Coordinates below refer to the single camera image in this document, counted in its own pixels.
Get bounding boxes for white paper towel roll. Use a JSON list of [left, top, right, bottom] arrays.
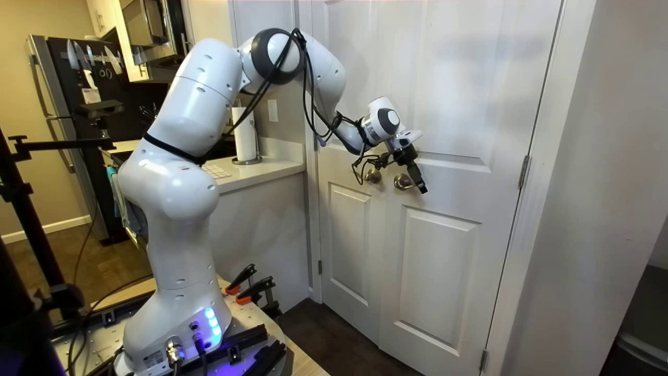
[[229, 105, 261, 165]]

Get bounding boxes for white kitchen counter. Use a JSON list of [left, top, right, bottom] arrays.
[[199, 154, 314, 312]]

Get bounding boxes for white panelled closet door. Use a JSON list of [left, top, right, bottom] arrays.
[[378, 0, 564, 376], [309, 0, 401, 347]]

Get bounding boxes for teal hanging towel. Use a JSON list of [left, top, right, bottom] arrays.
[[104, 165, 142, 238]]

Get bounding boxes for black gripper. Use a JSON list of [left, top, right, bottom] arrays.
[[390, 142, 430, 196]]

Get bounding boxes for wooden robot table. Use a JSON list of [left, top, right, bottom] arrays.
[[61, 278, 332, 376]]

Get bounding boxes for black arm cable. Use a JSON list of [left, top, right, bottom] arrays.
[[227, 28, 393, 183]]

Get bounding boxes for white double cabinet doors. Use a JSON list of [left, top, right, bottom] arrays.
[[293, 0, 600, 376]]

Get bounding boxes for striped dish cloth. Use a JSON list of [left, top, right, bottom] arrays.
[[204, 158, 242, 183]]

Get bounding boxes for black clamp with orange tip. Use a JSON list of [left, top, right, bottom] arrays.
[[234, 276, 278, 307], [222, 262, 258, 298]]

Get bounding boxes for black tripod stand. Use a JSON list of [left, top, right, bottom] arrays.
[[0, 131, 117, 337]]

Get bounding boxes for black mounting bracket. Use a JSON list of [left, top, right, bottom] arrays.
[[199, 322, 270, 366], [245, 340, 295, 376]]

